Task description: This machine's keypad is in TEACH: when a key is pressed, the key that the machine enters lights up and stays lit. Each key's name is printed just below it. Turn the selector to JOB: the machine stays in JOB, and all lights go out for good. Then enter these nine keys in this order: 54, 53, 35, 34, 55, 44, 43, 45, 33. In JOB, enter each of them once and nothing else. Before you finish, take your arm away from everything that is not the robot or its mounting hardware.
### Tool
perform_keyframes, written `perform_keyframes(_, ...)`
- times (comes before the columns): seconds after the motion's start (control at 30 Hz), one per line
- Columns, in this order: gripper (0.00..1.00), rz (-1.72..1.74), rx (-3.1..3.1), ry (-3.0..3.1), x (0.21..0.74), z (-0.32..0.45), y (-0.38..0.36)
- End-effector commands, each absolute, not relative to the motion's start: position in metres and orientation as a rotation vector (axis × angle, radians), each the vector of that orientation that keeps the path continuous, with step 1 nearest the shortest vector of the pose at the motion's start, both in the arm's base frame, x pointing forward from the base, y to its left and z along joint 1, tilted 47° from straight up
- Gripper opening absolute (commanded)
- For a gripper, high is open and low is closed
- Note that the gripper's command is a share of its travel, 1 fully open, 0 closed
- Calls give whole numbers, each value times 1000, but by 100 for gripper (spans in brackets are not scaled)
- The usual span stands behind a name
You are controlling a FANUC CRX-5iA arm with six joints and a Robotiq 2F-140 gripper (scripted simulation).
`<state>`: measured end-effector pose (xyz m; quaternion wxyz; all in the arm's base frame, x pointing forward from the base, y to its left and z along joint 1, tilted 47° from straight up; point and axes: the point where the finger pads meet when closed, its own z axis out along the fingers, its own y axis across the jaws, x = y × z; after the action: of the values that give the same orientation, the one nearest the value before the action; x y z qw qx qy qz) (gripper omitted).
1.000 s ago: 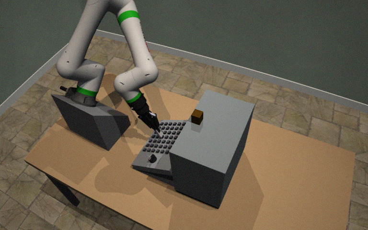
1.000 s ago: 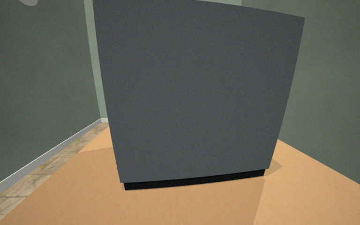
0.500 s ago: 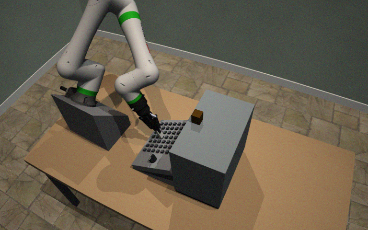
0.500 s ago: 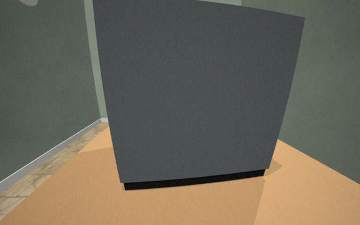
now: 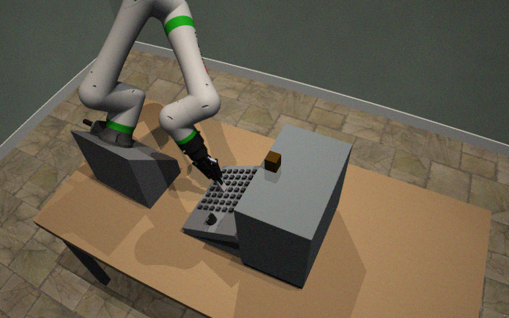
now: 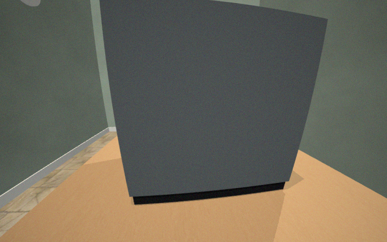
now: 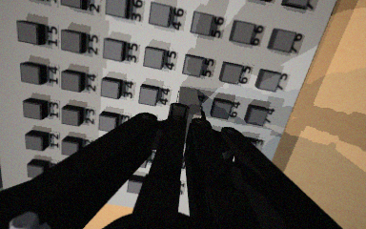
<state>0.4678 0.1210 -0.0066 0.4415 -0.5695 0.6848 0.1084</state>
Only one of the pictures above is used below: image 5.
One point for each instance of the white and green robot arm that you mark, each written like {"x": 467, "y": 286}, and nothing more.
{"x": 101, "y": 91}

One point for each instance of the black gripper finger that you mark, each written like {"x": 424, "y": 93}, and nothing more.
{"x": 199, "y": 166}
{"x": 215, "y": 171}

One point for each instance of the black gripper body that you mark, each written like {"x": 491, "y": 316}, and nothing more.
{"x": 201, "y": 153}

